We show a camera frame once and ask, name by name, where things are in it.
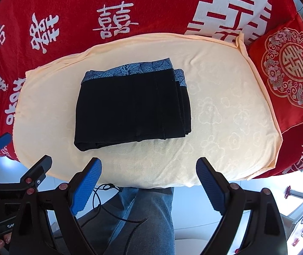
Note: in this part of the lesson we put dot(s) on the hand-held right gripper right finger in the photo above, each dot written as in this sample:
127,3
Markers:
209,187

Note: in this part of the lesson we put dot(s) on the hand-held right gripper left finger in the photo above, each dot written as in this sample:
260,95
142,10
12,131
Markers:
87,187

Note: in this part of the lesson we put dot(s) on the black pants with blue waistband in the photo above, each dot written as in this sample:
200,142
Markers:
127,111

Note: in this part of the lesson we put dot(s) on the person's left hand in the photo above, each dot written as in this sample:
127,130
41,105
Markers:
0,241

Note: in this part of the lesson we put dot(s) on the peach towel blanket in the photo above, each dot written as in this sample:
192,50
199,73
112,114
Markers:
220,138

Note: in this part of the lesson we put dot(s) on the person's leg in jeans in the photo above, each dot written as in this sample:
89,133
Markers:
146,217

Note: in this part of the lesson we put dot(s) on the small pink ornament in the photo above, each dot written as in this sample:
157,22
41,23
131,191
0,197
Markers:
288,191

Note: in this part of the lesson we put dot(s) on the red embroidered cushion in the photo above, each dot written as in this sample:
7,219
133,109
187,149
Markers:
292,61

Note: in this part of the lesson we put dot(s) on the red printed blanket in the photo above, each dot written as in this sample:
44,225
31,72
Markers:
154,5

